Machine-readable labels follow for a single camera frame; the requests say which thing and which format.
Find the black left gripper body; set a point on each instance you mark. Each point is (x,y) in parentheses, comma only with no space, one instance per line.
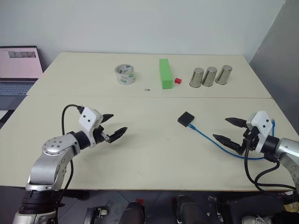
(99,135)

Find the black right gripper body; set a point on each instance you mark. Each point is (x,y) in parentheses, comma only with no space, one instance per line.
(250,142)

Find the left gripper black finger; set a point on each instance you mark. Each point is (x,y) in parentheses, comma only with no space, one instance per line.
(107,117)
(118,134)

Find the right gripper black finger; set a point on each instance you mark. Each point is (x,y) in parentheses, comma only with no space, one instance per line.
(227,142)
(237,122)

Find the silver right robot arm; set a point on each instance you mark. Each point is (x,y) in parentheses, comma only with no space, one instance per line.
(287,149)

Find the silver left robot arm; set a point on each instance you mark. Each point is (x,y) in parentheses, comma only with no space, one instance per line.
(50,161)

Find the small black plastic box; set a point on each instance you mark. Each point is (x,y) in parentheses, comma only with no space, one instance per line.
(185,118)

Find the clear packing tape roll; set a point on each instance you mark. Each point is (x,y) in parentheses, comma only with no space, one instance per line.
(125,78)

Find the steel cup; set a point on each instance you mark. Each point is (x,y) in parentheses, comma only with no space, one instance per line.
(223,74)
(196,78)
(209,77)

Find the small red cube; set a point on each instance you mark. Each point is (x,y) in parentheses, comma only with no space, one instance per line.
(178,81)

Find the green rectangular block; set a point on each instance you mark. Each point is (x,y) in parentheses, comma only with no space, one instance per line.
(166,74)

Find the white sneaker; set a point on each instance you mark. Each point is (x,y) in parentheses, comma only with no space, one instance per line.
(255,219)

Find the dark rounded shape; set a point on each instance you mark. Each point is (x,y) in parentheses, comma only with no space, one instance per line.
(134,213)
(188,210)

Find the black caster wheel base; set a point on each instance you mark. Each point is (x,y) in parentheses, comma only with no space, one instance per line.
(97,214)

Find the open grey laptop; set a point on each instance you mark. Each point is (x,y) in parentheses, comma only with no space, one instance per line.
(18,67)

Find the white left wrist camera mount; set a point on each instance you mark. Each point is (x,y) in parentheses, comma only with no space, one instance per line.
(88,117)

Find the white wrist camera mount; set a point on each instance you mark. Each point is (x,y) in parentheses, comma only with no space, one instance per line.
(262,122)
(88,117)

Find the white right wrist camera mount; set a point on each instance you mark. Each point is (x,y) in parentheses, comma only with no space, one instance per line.
(262,122)

